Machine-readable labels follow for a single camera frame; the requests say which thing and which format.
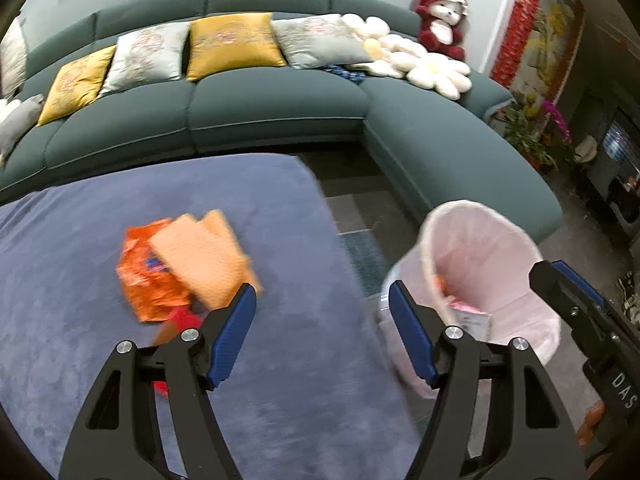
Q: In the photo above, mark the pink paper cup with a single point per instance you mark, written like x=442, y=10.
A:
x=470, y=317

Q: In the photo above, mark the small white object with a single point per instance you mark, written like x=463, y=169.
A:
x=586, y=149

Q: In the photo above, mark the large yellow floral painting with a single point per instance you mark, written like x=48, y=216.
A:
x=555, y=35

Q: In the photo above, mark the long white plush toy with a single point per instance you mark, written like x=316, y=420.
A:
x=12, y=55

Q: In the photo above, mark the orange plastic bag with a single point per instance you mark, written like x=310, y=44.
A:
x=145, y=280

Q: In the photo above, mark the bin with pink liner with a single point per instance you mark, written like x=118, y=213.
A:
x=480, y=250

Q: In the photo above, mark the person's right hand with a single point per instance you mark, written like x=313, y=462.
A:
x=592, y=420

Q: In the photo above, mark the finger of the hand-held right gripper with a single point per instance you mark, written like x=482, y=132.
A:
x=555, y=285

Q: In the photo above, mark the red envelope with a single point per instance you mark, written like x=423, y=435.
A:
x=182, y=320

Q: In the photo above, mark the blue patterned rug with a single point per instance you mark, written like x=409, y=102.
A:
x=365, y=260

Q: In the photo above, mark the pink orchid plant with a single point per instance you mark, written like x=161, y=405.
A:
x=560, y=120

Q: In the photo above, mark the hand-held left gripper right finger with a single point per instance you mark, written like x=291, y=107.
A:
x=412, y=335

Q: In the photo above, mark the small yellow embroidered cushion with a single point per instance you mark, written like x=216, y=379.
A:
x=75, y=85

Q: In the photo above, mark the blue patterned cloth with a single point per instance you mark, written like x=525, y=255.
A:
x=345, y=74

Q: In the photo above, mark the green potted plant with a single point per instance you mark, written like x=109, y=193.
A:
x=525, y=130

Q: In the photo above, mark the red plush monkey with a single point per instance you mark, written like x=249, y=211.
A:
x=440, y=25

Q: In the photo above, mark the dark cabinet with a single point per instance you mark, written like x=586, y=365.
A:
x=615, y=160

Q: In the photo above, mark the grey-blue embroidered cushion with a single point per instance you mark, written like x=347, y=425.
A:
x=315, y=42

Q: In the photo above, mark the teal curved sofa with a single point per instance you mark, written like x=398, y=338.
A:
x=275, y=105

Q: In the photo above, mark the pale grey embroidered cushion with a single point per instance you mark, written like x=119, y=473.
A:
x=145, y=60

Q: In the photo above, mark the large yellow embroidered cushion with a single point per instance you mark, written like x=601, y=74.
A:
x=232, y=42

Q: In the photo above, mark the grey plush toy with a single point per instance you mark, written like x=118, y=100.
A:
x=17, y=120

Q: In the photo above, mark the red wall banner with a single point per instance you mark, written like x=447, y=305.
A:
x=517, y=20

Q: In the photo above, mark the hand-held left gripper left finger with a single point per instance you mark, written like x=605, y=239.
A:
x=232, y=335

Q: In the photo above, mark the orange textured cloth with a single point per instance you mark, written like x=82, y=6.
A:
x=200, y=260

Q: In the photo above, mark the white flower cushion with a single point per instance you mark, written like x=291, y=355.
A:
x=380, y=35
x=440, y=72

